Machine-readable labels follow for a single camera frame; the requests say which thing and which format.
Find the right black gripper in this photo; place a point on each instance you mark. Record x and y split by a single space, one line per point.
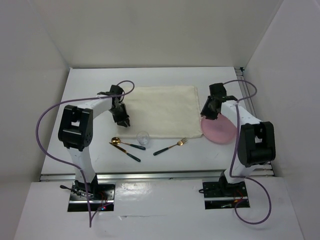
205 112

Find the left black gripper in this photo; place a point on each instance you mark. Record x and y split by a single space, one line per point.
119 120

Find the cream cloth placemat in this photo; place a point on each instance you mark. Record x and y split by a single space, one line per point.
164 112

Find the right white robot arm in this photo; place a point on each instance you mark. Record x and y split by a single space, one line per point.
254 140

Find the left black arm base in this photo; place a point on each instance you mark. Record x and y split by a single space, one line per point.
103 201

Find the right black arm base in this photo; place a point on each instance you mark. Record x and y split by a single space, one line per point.
218 195

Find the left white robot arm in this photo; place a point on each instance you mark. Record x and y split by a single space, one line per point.
76 131

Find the pink plate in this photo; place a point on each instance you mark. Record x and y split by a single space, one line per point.
219 131

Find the clear glass cup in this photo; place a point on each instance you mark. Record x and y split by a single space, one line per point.
143 138

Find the gold spoon green handle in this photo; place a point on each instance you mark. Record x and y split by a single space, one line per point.
118 141

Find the gold knife green handle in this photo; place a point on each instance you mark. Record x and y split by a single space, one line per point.
125 152

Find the gold fork green handle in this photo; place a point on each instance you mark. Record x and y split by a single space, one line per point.
179 143

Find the front aluminium rail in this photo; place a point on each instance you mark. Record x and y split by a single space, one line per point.
138 176

